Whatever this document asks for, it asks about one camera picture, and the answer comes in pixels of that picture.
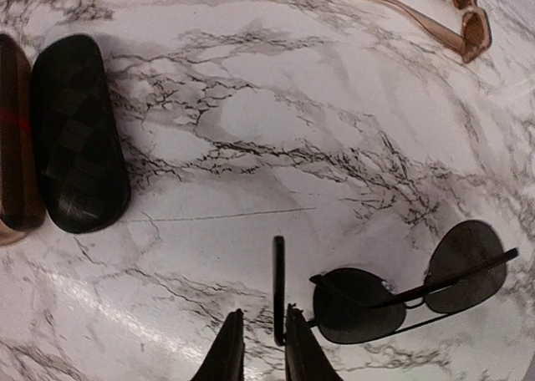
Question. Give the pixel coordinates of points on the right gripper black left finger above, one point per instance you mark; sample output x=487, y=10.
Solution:
x=224, y=360

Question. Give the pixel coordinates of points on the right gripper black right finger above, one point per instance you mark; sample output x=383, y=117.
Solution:
x=304, y=358

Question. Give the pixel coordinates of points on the black aviator sunglasses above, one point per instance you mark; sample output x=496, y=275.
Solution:
x=468, y=266

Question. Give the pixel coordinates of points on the black woven glasses case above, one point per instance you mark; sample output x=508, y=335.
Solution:
x=82, y=174

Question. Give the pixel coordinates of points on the brown striped glasses case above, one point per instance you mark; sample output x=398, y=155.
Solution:
x=22, y=208

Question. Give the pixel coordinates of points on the brown translucent sunglasses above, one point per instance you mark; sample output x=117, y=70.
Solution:
x=468, y=33

